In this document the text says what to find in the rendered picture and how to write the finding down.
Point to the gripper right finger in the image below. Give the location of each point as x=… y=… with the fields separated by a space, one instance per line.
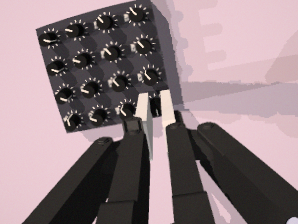
x=257 y=192

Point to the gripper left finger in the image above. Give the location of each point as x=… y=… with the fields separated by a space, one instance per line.
x=84 y=189

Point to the black knob box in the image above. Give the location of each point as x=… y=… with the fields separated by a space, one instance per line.
x=128 y=71

